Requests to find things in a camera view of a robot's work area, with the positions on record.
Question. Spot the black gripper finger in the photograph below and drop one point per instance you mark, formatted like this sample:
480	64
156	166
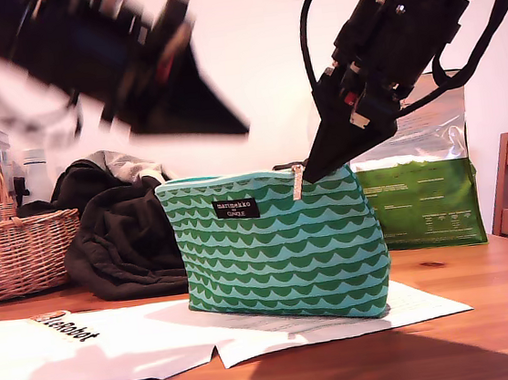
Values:
190	110

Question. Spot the black hoodie with grey lining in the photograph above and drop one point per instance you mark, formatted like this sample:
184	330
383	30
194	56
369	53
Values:
117	242

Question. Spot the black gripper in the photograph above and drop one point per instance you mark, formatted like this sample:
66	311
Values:
401	35

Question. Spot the printed white paper sheet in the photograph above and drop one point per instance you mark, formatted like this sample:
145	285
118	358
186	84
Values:
410	310

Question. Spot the silver and green Canagan bag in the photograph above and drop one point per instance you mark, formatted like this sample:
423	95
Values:
421	207

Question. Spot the white LeRobot text sticker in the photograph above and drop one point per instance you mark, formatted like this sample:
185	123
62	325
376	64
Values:
65	328

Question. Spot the green wave-patterned zipper pouch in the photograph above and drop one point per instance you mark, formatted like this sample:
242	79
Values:
281	265

